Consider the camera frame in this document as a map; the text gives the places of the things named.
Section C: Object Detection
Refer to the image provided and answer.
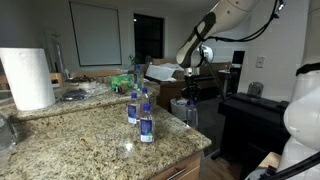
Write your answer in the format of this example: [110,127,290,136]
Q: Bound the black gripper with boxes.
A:
[182,75,201,103]

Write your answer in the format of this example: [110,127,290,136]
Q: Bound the clear water bottle blue cap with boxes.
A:
[127,92,140,126]
[133,64,145,92]
[139,103,155,144]
[139,87,152,113]
[185,99,199,130]

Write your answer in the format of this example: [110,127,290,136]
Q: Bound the white trash bin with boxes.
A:
[169,98,189,122]

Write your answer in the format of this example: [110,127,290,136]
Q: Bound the brown wooden desk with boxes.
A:
[146,59,232,111]

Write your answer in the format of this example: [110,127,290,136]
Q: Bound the white desk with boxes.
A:
[218,68,242,98]

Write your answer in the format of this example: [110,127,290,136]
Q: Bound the black computer monitor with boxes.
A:
[232,50,246,66]

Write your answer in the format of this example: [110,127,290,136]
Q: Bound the grey metal cup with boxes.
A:
[247,81,265,99]

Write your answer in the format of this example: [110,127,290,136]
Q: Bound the green houseplant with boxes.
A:
[128,52,145,68]

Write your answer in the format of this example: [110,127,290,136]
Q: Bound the wooden drawer front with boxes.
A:
[149,150,205,180]

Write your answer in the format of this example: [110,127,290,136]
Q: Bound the small brown jar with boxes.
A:
[116,83,131,95]

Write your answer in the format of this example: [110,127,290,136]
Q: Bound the green snack package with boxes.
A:
[109,73,135,91]

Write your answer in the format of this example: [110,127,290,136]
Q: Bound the dark window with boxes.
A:
[133,13,165,65]

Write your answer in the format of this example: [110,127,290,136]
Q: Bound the clear plastic wrap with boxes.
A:
[87,83,113,98]

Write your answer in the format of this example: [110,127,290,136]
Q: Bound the wooden table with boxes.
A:
[69,69,124,79]

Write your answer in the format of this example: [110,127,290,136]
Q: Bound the light wooden board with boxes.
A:
[258,151,284,170]

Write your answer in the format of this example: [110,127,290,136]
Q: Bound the round dish dark contents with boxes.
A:
[64,75,98,91]

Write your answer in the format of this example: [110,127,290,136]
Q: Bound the white projector screen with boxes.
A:
[69,1,123,67]

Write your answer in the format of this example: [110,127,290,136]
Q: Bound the black round lid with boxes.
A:
[60,88,88,102]

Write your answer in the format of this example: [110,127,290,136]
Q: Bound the wooden chair back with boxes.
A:
[49,72,65,88]

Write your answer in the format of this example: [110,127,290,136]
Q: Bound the white paper towel roll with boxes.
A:
[0,47,57,112]

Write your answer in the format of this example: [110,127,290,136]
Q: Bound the clear plastic container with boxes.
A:
[0,111,18,153]

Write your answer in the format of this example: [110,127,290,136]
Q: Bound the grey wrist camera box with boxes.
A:
[183,66,195,77]

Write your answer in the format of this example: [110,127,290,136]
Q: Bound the white light switch plate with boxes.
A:
[255,55,266,69]

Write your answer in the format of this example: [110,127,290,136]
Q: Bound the metal drawer handle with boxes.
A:
[165,167,188,180]

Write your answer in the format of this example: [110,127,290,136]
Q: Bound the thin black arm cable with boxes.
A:
[193,0,287,103]

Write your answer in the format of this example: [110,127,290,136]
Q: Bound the thick black cable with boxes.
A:
[245,151,320,180]

